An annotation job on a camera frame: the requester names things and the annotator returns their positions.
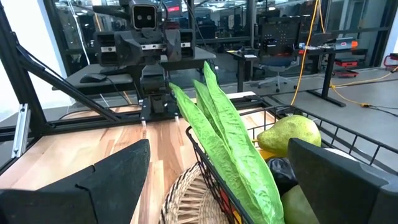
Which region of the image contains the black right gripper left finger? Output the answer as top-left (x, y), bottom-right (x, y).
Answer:
top-left (0, 139), bottom-right (152, 224)

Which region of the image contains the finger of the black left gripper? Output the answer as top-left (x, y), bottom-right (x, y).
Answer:
top-left (165, 29), bottom-right (183, 62)
top-left (114, 30), bottom-right (144, 67)

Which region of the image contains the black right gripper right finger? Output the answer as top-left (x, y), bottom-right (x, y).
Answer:
top-left (287, 138), bottom-right (398, 224)

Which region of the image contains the olive green avocado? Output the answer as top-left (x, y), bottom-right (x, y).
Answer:
top-left (280, 184), bottom-right (322, 224)

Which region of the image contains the green pear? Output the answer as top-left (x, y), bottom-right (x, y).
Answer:
top-left (256, 114), bottom-right (322, 157)

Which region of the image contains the green romaine lettuce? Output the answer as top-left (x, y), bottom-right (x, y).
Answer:
top-left (169, 60), bottom-right (285, 224)

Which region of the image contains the red pomegranate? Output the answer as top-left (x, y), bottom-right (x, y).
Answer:
top-left (219, 188), bottom-right (233, 214)

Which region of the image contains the black computer mouse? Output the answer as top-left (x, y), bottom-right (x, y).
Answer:
top-left (80, 73), bottom-right (108, 84)

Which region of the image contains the black narrow standing desk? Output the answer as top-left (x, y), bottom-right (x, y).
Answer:
top-left (226, 46), bottom-right (259, 93)

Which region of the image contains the round woven mat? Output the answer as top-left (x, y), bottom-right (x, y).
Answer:
top-left (157, 161), bottom-right (231, 224)

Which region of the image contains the grey office chair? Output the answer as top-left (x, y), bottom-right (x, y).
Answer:
top-left (257, 55), bottom-right (298, 93)

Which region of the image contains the black pegboard panel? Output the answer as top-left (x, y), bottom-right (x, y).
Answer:
top-left (259, 16), bottom-right (302, 57)

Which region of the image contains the red toolbox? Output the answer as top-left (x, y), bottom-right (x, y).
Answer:
top-left (334, 57), bottom-right (358, 78)

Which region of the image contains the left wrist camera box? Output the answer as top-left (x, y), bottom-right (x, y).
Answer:
top-left (127, 0), bottom-right (158, 30)

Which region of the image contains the black diagonal frame brace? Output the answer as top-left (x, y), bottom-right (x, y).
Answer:
top-left (15, 43), bottom-right (122, 123)

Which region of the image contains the black frame bottom rail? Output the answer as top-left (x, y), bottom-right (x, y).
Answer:
top-left (0, 114), bottom-right (147, 147)

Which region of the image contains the black wire basket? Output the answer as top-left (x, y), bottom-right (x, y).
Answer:
top-left (185, 104), bottom-right (398, 224)

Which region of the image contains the silver frame bracket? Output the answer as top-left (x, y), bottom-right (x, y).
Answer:
top-left (11, 103), bottom-right (32, 159)

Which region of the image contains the black frame post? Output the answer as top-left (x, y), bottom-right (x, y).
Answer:
top-left (0, 0), bottom-right (47, 138)

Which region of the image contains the yellow hanging cable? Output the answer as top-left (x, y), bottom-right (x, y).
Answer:
top-left (290, 0), bottom-right (398, 108)

